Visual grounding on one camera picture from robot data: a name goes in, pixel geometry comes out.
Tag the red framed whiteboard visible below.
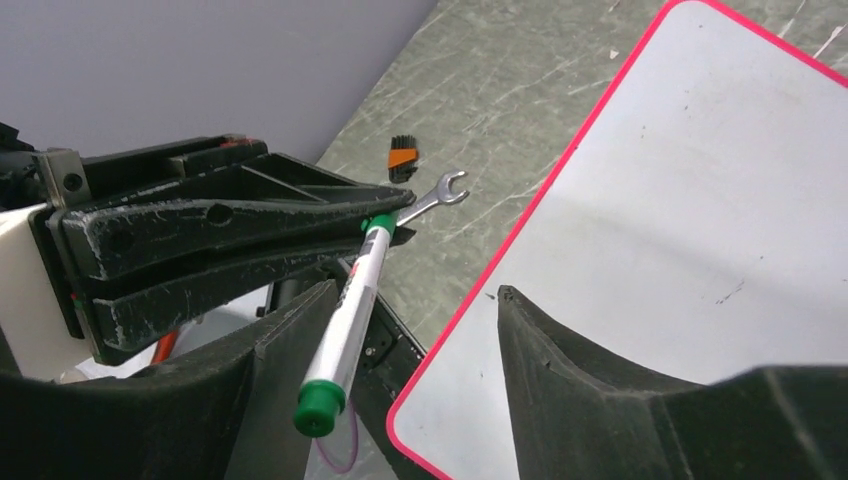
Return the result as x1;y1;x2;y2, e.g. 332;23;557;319
386;1;847;479

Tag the green white marker pen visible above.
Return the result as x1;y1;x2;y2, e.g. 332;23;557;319
293;213;397;438

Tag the silver combination wrench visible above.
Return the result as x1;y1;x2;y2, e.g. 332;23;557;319
396;169;470;227

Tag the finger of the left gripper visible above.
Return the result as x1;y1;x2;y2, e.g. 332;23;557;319
82;228;417;367

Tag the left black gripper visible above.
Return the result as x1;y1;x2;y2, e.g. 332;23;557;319
1;126;416;381

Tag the orange black brush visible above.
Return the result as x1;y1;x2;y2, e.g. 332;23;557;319
388;135;419;184

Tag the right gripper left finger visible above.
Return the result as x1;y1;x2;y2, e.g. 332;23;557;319
1;281;338;479

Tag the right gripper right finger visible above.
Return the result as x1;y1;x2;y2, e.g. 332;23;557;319
497;285;847;479

